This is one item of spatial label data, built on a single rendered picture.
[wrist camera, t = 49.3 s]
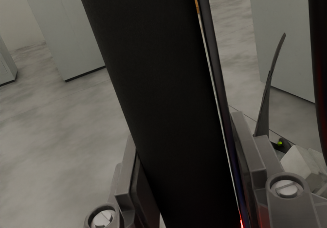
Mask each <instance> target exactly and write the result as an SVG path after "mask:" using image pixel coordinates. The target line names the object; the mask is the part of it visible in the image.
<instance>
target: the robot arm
mask: <svg viewBox="0 0 327 228"><path fill-rule="evenodd" d="M230 117H231V123H232V128H233V134H234V139H235V144H236V145H235V147H236V154H237V159H238V164H239V170H240V175H241V180H242V186H243V191H244V196H245V201H246V206H247V209H248V213H249V217H250V220H251V223H252V227H253V228H327V199H326V198H324V197H321V196H319V195H316V194H314V193H311V192H310V188H309V185H308V183H307V181H306V180H305V179H304V178H302V177H301V176H299V175H297V174H294V173H290V172H285V170H284V168H283V166H282V164H281V162H280V160H279V158H278V156H277V154H276V152H275V150H274V148H273V146H272V144H271V142H270V140H269V138H268V136H267V135H262V136H257V137H253V135H252V133H251V131H250V128H249V126H248V123H247V121H246V119H245V116H244V114H243V111H242V110H241V111H237V112H232V113H230ZM159 227H160V210H159V208H158V205H157V202H156V199H155V197H154V194H153V191H152V189H151V186H150V183H149V181H148V179H147V176H146V173H145V170H144V167H143V165H142V162H141V159H140V157H139V154H138V151H137V149H136V146H135V143H134V141H133V138H132V135H131V134H129V135H128V139H127V144H126V148H125V152H124V156H123V161H122V162H121V163H117V164H116V167H115V171H114V175H113V178H112V182H111V186H110V190H109V194H108V198H107V202H106V203H102V204H100V205H98V206H96V207H95V208H93V209H92V210H91V211H90V212H89V213H88V214H87V216H86V218H85V221H84V226H83V228H159Z"/></svg>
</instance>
